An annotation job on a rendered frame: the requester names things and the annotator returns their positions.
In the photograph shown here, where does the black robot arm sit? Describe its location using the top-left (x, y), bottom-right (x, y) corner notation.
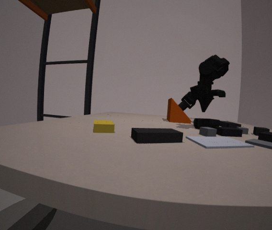
top-left (178, 55), bottom-right (230, 111)

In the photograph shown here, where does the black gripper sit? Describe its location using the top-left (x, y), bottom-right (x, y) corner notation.
top-left (187, 78), bottom-right (226, 112)

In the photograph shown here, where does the yellow block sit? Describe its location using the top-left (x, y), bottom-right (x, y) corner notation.
top-left (93, 120), bottom-right (114, 133)

